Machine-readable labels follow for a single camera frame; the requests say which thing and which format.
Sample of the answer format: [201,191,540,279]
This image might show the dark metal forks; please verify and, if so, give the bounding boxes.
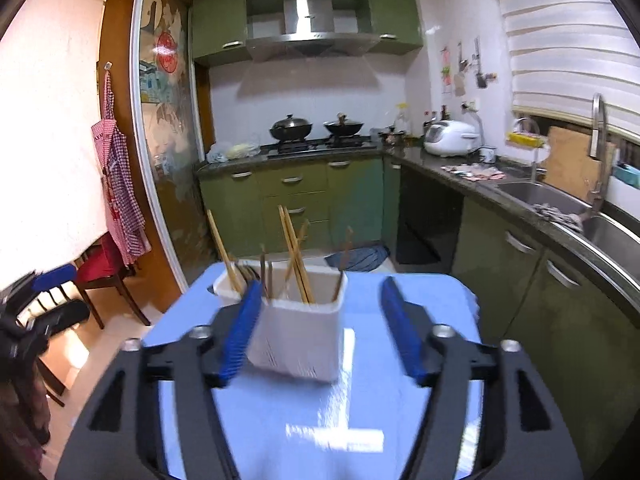
[235,260,261,286]

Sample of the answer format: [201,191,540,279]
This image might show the blue striped floor cloth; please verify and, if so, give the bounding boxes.
[325,245,391,272]

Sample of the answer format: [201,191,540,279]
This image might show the yellow sponge rack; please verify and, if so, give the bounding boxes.
[506,130,546,148]

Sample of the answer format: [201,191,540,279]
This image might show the steel kitchen sink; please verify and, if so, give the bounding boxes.
[495,180,640,281]

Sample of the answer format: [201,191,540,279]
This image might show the grey dishrag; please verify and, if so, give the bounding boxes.
[531,202,586,233]

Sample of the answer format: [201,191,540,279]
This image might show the person's floral clothing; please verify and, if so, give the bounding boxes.
[0,355,51,461]

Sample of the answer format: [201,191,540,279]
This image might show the plastic bag with food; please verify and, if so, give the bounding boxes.
[206,141,261,163]

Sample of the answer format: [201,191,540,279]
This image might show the curved steel faucet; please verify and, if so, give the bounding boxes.
[514,117,543,181]

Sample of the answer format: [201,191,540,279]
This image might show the black gas stove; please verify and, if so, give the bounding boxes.
[267,135,378,160]

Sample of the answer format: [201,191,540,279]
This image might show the wooden cutting board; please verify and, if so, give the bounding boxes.
[542,126,617,201]

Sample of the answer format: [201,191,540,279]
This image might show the blue star-print tablecloth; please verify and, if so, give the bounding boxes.
[142,260,483,480]

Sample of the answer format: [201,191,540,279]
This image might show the paper wall notes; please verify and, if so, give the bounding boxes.
[440,45,466,96]

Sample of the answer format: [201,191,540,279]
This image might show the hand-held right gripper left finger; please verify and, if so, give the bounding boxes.
[55,280,266,480]

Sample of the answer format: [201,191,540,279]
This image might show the green upper wall cabinets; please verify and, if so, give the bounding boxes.
[191,0,425,61]

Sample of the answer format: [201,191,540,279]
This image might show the teal plastic container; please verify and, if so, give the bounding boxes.
[614,162,640,186]

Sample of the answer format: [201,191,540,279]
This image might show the black wok with lid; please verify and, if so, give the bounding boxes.
[323,112,366,138]
[269,114,313,142]

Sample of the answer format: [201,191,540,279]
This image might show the white window blind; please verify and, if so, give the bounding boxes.
[487,0,640,143]

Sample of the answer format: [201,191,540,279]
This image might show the wall-hung kitchen tools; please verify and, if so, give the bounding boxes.
[457,37,498,88]

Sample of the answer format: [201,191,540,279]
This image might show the red checked apron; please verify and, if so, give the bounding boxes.
[91,62,151,266]

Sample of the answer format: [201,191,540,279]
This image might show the steel range hood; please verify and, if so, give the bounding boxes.
[246,0,381,58]

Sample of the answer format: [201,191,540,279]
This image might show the wooden chopstick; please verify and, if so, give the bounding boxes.
[283,206,315,305]
[285,219,311,286]
[278,204,309,305]
[206,209,242,295]
[332,226,355,302]

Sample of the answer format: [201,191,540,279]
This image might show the pink patterned dishcloth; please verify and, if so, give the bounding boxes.
[440,162,506,181]

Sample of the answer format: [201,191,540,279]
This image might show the green kitchen base cabinets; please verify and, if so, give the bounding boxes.
[197,155,640,476]

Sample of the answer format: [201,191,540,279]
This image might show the white rice cooker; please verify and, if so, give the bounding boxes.
[424,120,481,157]

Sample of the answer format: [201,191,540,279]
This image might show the printed glass sliding door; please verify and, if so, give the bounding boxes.
[130,0,216,301]

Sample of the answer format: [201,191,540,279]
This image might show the wooden chair with red cushion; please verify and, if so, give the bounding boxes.
[75,232,151,331]

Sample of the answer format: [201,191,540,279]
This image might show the tall steel faucet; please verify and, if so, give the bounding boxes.
[587,92,611,213]

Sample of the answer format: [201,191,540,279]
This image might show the white plastic utensil holder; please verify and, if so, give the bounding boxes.
[212,260,349,385]

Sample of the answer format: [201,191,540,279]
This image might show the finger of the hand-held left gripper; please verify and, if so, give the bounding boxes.
[30,264,78,293]
[30,301,92,337]

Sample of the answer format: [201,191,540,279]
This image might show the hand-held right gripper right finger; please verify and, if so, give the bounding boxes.
[380,276,586,480]

